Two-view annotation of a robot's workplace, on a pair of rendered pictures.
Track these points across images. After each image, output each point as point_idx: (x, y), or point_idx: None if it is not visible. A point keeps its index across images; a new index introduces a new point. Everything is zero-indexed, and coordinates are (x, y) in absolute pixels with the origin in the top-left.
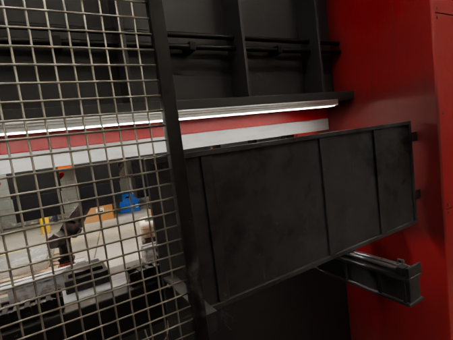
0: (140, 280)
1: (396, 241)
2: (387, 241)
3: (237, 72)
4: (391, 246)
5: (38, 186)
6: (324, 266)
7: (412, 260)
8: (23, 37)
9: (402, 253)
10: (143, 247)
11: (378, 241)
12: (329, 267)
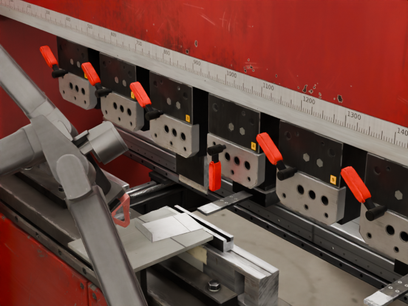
0: None
1: (124, 155)
2: (113, 161)
3: None
4: (118, 165)
5: None
6: (189, 203)
7: (141, 170)
8: None
9: (130, 168)
10: (274, 272)
11: (101, 167)
12: (197, 199)
